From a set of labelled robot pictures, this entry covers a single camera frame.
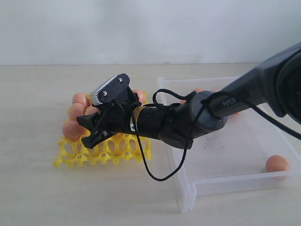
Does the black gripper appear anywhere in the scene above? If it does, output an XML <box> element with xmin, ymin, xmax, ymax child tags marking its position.
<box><xmin>76</xmin><ymin>87</ymin><xmax>141</xmax><ymax>149</ymax></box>

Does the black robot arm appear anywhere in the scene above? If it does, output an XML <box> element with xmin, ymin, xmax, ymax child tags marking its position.
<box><xmin>77</xmin><ymin>44</ymin><xmax>301</xmax><ymax>149</ymax></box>

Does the yellow plastic egg tray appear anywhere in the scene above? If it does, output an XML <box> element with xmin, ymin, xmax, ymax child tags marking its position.
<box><xmin>52</xmin><ymin>95</ymin><xmax>151</xmax><ymax>168</ymax></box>

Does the clear plastic bin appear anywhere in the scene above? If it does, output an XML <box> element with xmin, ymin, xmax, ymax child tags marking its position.
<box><xmin>157</xmin><ymin>75</ymin><xmax>301</xmax><ymax>214</ymax></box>

